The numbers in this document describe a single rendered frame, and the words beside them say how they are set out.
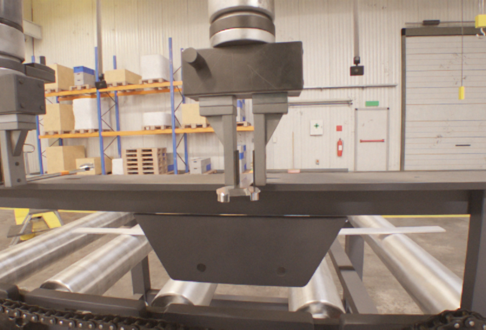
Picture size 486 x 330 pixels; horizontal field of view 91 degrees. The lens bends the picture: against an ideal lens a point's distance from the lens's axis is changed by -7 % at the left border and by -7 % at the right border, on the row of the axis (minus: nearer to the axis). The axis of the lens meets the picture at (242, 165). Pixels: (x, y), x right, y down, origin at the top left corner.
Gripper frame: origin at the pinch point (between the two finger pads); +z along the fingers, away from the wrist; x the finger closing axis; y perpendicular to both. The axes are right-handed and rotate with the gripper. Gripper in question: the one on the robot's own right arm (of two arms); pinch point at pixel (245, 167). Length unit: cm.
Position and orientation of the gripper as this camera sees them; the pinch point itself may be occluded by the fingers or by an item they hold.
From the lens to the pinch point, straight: 30.5
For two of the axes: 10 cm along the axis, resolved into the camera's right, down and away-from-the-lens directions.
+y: -1.4, 1.0, -9.8
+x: 9.9, -0.1, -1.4
